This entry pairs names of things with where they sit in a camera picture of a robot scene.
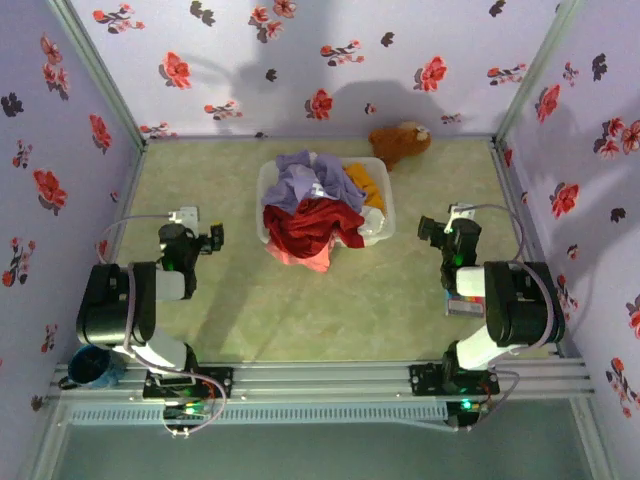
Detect white plastic laundry basket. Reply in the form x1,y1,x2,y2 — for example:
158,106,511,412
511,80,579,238
256,157,397,247

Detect purple t-shirt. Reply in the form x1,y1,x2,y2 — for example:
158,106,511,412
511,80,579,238
262,149,369,216

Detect colourful sticky notes pack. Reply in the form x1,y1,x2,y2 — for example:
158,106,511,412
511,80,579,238
444,293,486,319

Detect orange t-shirt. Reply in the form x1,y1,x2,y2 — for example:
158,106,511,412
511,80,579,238
343,162,387,211

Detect brown plush toy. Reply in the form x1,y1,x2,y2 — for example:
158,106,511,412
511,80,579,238
368,121,433,172

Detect red t-shirt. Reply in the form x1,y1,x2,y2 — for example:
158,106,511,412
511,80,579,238
263,198,366,260

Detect blue mug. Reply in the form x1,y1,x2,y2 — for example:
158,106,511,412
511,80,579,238
58,343,126,390

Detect circuit board green light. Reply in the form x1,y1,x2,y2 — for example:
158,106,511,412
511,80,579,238
163,401,212,422
447,397,490,417

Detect right arm lilac cable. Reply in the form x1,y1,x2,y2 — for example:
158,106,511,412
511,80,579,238
452,202,566,434

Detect arm lilac cable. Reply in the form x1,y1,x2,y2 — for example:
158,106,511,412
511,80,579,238
97,213,229,439
452,202,566,434

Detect left arm lilac cable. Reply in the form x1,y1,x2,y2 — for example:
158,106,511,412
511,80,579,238
97,213,229,439

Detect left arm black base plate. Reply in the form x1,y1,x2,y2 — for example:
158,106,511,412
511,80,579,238
143,366,235,400

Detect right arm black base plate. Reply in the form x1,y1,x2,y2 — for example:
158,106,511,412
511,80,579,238
408,363,500,397

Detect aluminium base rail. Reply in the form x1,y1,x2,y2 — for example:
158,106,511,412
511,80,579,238
47,357,596,401

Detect aluminium corner post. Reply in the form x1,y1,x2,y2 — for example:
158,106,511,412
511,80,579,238
494,0,586,146
47,0,149,151

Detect grey slotted cable duct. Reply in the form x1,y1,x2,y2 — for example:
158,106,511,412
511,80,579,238
67,402,449,426

